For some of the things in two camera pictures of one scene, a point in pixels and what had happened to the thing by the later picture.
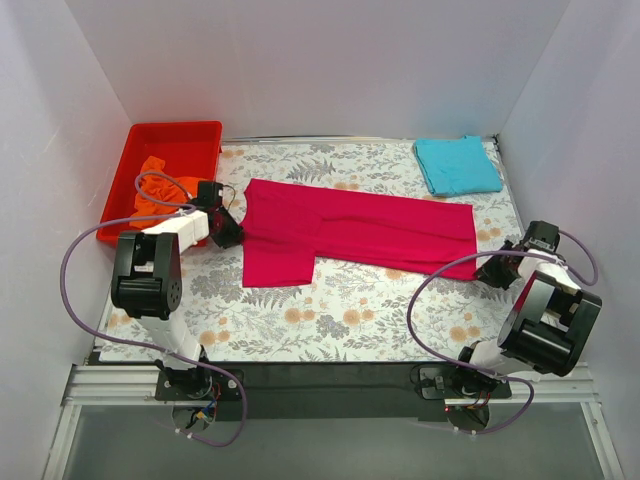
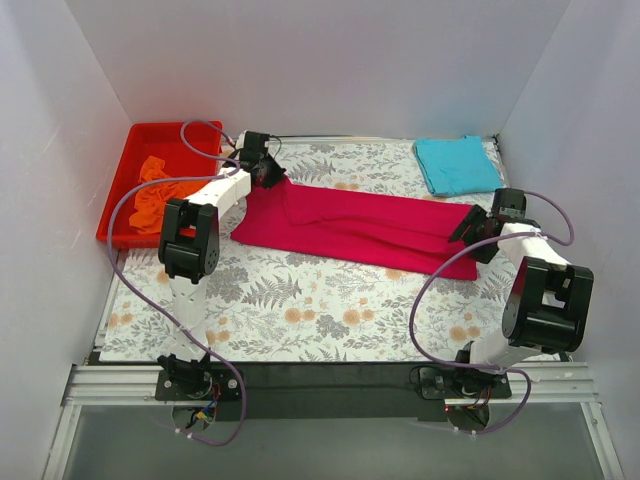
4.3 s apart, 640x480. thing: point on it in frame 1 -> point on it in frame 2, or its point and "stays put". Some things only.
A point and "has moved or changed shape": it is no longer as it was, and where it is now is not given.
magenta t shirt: (288, 227) has moved or changed shape
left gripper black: (228, 231) -> (267, 170)
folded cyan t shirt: (457, 166) stays put
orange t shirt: (158, 187) stays put
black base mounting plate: (330, 392) stays put
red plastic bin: (186, 149) stays put
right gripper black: (493, 272) -> (477, 225)
